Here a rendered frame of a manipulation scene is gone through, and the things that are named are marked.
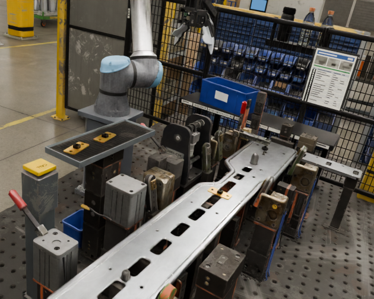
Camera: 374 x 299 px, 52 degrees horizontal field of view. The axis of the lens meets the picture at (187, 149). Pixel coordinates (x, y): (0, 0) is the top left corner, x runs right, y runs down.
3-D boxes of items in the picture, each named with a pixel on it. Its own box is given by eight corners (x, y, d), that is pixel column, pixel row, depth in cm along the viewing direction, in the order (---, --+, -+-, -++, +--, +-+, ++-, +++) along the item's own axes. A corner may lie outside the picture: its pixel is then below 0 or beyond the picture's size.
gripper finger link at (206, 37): (203, 55, 127) (193, 29, 127) (212, 54, 132) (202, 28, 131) (211, 51, 125) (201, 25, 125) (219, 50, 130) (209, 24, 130)
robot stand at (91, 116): (73, 192, 175) (76, 110, 159) (100, 175, 192) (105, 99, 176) (111, 207, 168) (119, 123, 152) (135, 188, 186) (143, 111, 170)
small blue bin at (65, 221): (79, 251, 140) (80, 231, 136) (60, 239, 144) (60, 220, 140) (99, 237, 149) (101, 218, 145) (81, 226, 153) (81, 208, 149)
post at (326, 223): (344, 235, 177) (365, 181, 165) (320, 225, 181) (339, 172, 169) (346, 229, 182) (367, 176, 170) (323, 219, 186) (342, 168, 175)
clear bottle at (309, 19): (306, 47, 208) (317, 8, 200) (295, 44, 210) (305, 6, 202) (309, 45, 213) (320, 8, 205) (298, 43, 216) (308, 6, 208)
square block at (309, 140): (295, 203, 196) (315, 140, 182) (281, 198, 200) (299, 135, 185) (299, 197, 203) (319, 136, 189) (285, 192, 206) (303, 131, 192)
